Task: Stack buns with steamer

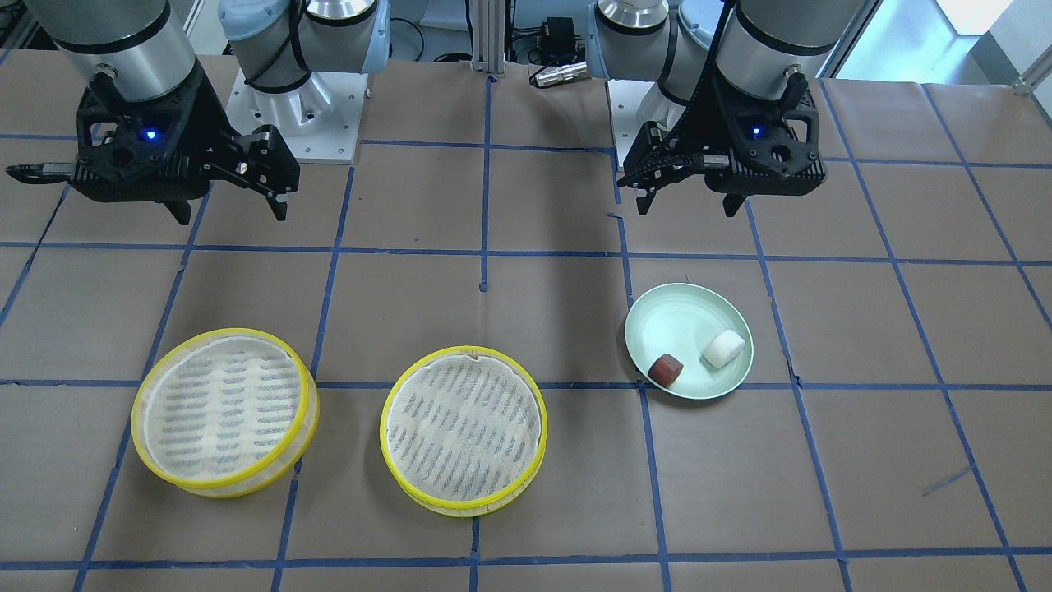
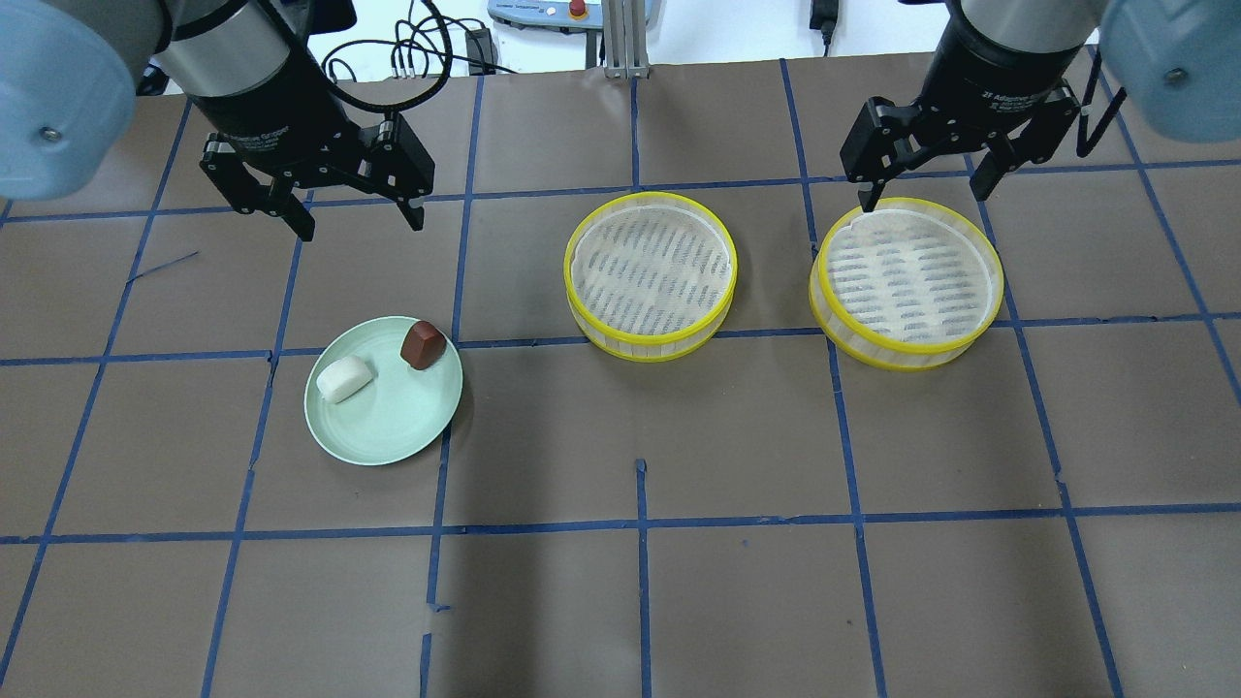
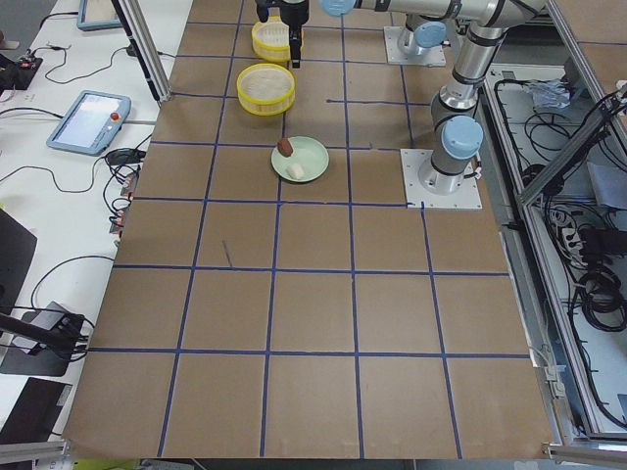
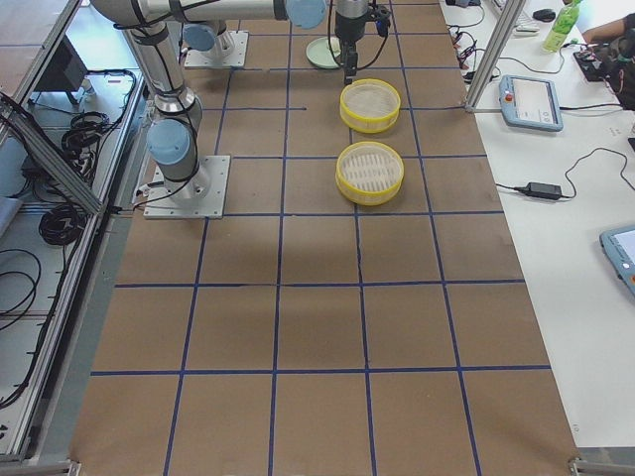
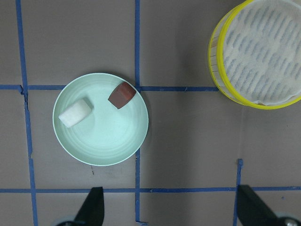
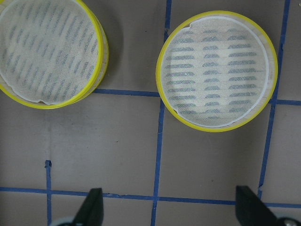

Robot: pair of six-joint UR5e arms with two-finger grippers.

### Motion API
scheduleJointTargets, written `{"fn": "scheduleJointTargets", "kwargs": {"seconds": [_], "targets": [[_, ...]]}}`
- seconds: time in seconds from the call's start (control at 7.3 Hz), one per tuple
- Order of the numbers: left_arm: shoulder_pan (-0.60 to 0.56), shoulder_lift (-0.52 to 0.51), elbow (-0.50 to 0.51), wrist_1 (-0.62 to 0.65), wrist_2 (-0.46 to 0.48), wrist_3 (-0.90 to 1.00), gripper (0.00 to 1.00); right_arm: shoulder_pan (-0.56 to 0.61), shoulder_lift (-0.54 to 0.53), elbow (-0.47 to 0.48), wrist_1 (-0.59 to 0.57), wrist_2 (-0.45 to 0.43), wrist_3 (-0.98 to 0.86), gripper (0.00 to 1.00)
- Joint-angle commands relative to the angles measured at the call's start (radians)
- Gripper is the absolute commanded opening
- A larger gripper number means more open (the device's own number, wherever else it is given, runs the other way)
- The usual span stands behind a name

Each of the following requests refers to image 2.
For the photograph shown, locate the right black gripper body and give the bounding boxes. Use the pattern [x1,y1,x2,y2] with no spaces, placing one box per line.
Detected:
[911,19,1076,161]

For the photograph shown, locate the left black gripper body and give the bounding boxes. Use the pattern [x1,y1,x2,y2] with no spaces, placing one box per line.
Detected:
[182,36,403,185]

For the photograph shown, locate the yellow bamboo steamer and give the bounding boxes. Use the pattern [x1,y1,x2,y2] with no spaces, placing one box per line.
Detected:
[562,193,740,364]
[808,196,1005,373]

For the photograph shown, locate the brown steamed bun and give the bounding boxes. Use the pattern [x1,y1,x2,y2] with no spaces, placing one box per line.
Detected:
[398,320,448,371]

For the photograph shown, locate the white steamed bun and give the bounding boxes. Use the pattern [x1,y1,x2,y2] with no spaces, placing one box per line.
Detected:
[314,355,375,402]

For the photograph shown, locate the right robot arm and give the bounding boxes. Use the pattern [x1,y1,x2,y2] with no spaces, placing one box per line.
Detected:
[841,1,1240,212]

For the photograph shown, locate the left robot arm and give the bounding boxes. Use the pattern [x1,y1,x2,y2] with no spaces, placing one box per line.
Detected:
[1,1,449,241]

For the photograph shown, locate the black power adapter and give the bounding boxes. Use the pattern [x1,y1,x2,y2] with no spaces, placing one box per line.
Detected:
[810,0,841,53]

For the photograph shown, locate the teach pendant with red button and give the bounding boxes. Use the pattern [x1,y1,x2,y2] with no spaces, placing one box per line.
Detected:
[485,1,603,34]

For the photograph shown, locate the light green plate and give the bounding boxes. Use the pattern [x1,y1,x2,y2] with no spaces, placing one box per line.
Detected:
[302,315,464,465]

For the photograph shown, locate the black cable bundle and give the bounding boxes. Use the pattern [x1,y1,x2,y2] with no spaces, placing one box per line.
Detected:
[320,0,520,83]

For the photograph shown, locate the aluminium frame post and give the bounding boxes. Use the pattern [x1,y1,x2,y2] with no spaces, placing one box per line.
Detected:
[601,1,652,79]

